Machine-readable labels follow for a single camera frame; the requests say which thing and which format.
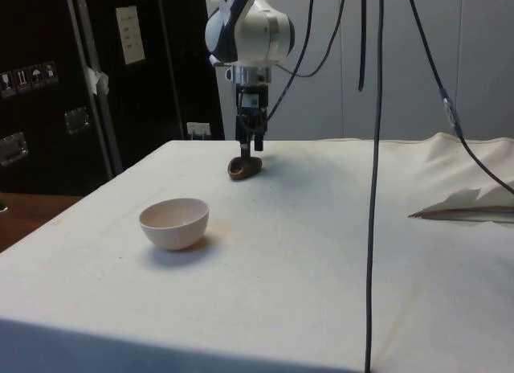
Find black cable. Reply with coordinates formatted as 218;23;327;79
264;0;319;123
405;0;514;199
276;0;349;79
362;0;386;373
357;0;369;93

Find brown cup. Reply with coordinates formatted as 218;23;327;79
226;155;264;182

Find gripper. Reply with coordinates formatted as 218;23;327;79
235;84;270;161

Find white bowl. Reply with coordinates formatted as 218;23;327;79
138;197;211;252

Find black cabinet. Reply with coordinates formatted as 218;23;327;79
0;0;226;198

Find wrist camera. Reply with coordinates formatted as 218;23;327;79
223;64;275;86

